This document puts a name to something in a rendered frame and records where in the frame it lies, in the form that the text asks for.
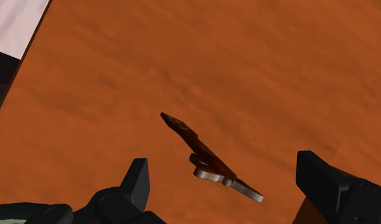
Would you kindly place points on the rusty brown metal tool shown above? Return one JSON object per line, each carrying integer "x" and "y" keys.
{"x": 208, "y": 158}

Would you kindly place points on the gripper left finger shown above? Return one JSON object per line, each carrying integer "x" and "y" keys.
{"x": 135, "y": 189}

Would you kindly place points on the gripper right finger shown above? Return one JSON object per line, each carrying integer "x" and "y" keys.
{"x": 332, "y": 186}

